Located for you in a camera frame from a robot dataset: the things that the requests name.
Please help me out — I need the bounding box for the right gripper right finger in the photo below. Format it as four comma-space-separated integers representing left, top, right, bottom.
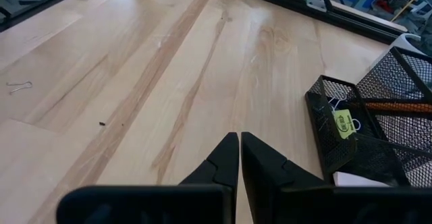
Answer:
240, 132, 325, 224

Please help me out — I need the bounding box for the pink sticky note pad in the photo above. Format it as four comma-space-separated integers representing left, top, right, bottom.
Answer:
333, 171, 393, 188

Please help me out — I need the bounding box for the black metal table frame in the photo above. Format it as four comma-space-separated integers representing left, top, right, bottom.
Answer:
0, 0, 408, 45

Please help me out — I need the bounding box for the black binder clip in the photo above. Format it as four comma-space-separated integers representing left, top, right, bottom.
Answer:
327, 90, 362, 132

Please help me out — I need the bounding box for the loose silver wire clip handle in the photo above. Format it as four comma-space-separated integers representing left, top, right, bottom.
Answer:
5, 80, 34, 95

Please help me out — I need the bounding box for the yellow-green eraser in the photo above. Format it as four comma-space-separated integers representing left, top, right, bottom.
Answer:
333, 109, 357, 140

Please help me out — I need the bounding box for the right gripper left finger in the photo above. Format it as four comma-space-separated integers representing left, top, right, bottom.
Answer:
180, 132, 240, 190

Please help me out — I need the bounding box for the orange pencil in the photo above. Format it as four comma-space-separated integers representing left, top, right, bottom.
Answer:
350, 101, 432, 115

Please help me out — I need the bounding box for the black mesh desk organizer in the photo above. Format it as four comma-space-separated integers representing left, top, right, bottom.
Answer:
305, 47, 432, 188

